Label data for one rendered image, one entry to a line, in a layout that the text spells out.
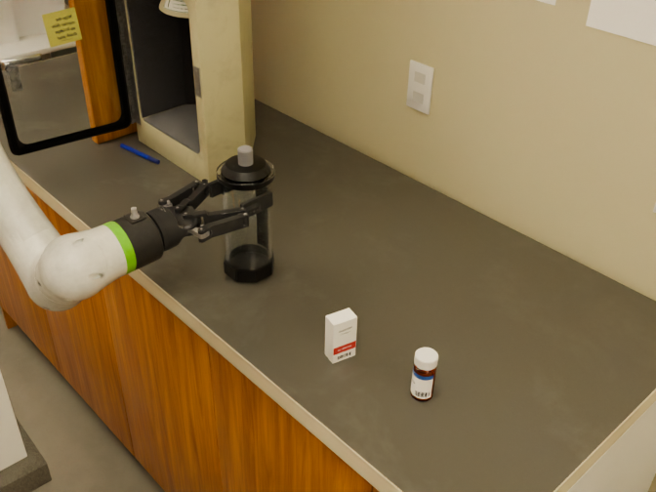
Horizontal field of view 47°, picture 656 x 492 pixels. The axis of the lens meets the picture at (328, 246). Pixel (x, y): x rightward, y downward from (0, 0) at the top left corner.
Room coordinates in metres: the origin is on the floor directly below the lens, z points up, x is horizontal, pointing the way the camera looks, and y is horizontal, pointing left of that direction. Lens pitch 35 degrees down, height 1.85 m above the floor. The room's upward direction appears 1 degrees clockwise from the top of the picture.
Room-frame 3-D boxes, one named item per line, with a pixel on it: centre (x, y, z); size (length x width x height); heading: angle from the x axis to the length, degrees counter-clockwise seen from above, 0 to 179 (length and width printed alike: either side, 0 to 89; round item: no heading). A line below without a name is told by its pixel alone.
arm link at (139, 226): (1.05, 0.33, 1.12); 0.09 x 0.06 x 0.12; 44
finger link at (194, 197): (1.17, 0.25, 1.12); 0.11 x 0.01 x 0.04; 162
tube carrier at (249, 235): (1.21, 0.16, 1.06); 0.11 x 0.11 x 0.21
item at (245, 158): (1.21, 0.16, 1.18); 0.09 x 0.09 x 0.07
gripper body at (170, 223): (1.10, 0.27, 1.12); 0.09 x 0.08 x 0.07; 134
